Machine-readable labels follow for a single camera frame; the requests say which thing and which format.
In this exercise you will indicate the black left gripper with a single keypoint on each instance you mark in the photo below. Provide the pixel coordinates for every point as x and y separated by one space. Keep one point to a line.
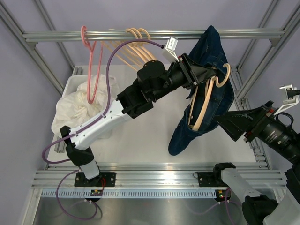
196 72

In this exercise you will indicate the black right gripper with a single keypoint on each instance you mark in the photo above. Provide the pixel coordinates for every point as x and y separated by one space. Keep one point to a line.
253 120

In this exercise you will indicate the dark navy skirt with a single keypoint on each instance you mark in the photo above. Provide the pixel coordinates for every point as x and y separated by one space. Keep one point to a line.
211 98

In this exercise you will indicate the white pleated skirt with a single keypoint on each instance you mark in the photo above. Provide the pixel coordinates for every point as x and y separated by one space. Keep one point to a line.
82 105

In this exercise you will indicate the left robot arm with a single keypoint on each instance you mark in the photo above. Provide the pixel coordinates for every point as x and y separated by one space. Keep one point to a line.
152 83

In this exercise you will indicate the white plastic basket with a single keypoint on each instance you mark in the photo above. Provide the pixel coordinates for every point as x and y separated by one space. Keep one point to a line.
70 82

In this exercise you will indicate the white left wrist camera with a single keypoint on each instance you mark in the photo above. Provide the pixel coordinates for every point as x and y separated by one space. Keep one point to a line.
169 50

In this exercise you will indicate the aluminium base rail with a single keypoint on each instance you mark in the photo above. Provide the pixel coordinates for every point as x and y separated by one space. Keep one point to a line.
164 175

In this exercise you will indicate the aluminium frame strut right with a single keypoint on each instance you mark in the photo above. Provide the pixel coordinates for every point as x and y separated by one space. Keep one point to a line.
260 53

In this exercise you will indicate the aluminium frame strut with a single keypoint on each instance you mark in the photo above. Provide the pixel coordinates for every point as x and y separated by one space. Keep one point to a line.
30 47
260 53

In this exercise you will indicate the aluminium hanging rail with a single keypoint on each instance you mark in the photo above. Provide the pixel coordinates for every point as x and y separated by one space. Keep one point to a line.
71 36

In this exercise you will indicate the white slotted cable duct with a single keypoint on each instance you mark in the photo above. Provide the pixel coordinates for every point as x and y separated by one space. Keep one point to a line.
131 193

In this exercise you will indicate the aluminium frame strut left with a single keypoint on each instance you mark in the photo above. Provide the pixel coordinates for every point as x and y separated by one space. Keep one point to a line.
30 47

